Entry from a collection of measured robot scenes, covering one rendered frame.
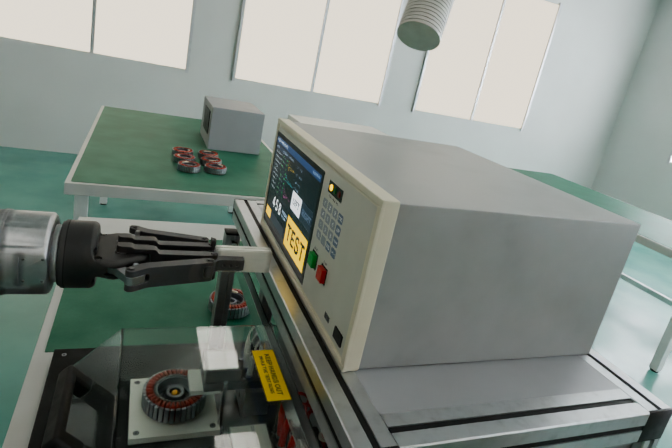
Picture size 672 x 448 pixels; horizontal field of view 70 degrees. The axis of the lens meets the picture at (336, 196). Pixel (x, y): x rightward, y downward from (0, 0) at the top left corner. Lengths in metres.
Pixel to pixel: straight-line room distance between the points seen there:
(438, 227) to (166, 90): 4.86
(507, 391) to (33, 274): 0.54
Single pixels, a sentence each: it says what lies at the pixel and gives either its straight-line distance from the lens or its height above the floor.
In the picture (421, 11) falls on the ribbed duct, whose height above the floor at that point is 1.65.
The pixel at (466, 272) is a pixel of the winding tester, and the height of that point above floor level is 1.24.
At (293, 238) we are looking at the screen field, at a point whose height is 1.17.
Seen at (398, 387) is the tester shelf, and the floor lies 1.11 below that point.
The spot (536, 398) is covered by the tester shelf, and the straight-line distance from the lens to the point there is 0.66.
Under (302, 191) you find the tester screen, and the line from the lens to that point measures 0.72.
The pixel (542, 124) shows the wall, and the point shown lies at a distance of 7.36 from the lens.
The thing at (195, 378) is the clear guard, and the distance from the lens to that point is 0.61.
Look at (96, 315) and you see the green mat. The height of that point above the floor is 0.75.
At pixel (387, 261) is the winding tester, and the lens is 0.52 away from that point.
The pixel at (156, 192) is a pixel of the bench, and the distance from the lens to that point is 2.21.
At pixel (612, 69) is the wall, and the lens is 8.05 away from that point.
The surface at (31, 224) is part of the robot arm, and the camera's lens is 0.58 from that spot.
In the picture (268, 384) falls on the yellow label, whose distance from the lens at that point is 0.62.
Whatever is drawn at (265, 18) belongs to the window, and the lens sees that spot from 5.36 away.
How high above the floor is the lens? 1.45
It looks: 16 degrees down
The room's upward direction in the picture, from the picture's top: 12 degrees clockwise
